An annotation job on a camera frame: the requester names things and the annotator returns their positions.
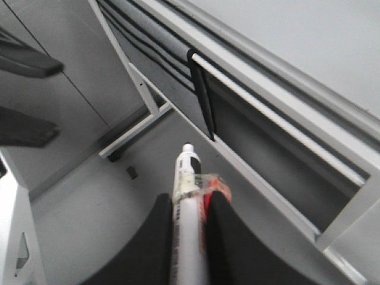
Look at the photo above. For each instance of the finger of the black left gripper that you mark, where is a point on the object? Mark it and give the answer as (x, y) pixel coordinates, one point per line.
(28, 62)

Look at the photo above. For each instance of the black caster wheel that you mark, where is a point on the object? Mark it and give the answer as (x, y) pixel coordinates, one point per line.
(115, 156)

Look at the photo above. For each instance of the white metal stand frame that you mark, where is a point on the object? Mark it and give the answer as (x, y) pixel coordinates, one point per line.
(302, 208)

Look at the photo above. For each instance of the grey black striped fabric pocket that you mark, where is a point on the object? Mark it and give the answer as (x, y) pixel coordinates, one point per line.
(163, 57)

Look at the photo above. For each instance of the white whiteboard marker pen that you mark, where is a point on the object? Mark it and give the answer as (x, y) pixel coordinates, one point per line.
(189, 257)

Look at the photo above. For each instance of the white whiteboard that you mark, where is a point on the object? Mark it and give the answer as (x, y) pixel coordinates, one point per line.
(325, 52)

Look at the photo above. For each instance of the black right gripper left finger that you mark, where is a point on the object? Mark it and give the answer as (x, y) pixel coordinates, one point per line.
(145, 259)

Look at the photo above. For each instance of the red round magnet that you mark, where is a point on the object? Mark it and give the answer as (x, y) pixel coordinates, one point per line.
(211, 183)

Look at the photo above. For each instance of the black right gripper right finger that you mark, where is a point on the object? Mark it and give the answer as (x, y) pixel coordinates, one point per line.
(236, 255)

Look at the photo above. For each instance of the white horizontal rod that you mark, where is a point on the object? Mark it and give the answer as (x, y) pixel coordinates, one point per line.
(298, 135)

